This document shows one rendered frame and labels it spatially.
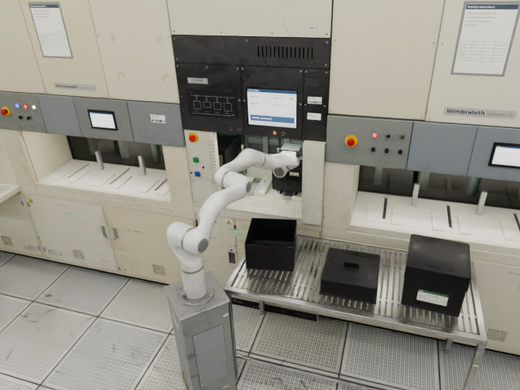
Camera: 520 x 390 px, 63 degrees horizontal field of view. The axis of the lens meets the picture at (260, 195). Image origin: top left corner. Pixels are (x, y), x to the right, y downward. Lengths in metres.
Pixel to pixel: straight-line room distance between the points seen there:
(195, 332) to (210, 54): 1.49
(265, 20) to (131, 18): 0.78
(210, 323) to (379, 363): 1.23
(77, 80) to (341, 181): 1.75
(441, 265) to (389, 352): 1.07
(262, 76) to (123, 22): 0.85
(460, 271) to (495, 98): 0.83
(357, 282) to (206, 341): 0.86
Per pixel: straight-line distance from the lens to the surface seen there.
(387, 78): 2.30
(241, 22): 2.37
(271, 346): 3.09
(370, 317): 2.25
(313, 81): 2.33
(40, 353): 3.46
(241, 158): 2.26
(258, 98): 2.43
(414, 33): 2.25
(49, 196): 3.68
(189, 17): 2.49
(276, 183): 2.85
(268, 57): 2.36
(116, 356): 3.23
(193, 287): 2.27
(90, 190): 3.37
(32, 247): 4.18
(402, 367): 3.08
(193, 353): 2.47
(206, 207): 2.15
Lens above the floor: 2.35
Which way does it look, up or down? 30 degrees down
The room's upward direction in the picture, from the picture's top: 2 degrees counter-clockwise
